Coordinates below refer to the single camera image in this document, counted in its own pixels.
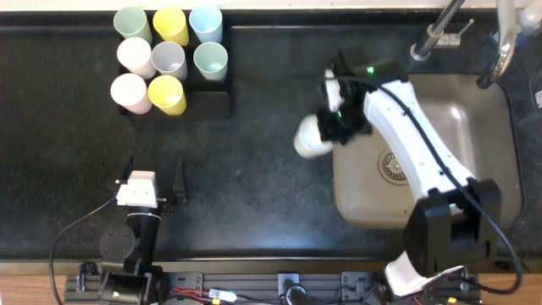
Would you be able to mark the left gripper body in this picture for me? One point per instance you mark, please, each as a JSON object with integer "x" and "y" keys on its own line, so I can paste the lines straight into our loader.
{"x": 168, "y": 206}

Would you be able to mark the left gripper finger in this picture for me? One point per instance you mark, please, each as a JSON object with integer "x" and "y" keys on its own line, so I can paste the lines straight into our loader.
{"x": 180, "y": 184}
{"x": 128, "y": 167}

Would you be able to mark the pink cup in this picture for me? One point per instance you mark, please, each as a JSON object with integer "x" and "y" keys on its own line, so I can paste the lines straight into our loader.
{"x": 130, "y": 92}

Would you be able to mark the white cup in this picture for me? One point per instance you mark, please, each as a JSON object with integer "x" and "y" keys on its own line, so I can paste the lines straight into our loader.
{"x": 135, "y": 56}
{"x": 308, "y": 137}

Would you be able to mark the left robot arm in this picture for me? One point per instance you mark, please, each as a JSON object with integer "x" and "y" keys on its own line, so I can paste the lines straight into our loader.
{"x": 139, "y": 241}

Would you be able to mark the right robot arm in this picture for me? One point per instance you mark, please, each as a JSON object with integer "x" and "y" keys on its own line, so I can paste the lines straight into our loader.
{"x": 406, "y": 131}

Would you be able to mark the yellow cup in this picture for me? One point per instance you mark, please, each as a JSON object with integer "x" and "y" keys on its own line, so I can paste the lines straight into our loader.
{"x": 170, "y": 25}
{"x": 166, "y": 94}

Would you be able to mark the black tray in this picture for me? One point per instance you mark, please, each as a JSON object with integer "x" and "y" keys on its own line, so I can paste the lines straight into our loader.
{"x": 211, "y": 101}

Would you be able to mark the grey cup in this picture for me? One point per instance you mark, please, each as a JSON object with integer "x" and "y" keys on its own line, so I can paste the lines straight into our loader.
{"x": 169, "y": 59}

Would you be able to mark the green cup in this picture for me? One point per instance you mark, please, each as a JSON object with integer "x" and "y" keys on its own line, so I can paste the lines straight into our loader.
{"x": 132, "y": 23}
{"x": 211, "y": 60}

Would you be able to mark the blue cup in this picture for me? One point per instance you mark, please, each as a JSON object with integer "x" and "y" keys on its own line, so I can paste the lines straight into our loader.
{"x": 206, "y": 23}

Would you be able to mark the steel sink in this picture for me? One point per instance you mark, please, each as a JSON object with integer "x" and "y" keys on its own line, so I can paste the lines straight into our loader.
{"x": 474, "y": 140}

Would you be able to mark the steel tap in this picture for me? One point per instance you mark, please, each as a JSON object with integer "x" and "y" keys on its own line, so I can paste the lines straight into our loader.
{"x": 506, "y": 42}

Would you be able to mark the blue soap bottle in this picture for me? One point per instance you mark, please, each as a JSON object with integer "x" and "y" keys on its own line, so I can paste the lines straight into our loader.
{"x": 529, "y": 19}

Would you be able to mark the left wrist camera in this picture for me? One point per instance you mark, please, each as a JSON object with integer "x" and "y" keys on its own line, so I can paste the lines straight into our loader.
{"x": 137, "y": 188}

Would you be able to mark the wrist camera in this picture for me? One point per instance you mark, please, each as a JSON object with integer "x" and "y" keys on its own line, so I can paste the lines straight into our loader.
{"x": 333, "y": 91}
{"x": 137, "y": 188}

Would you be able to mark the mounting rail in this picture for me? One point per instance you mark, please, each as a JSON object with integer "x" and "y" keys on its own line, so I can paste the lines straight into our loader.
{"x": 254, "y": 284}

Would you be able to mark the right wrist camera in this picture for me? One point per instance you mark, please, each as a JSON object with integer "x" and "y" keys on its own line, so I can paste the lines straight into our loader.
{"x": 333, "y": 91}

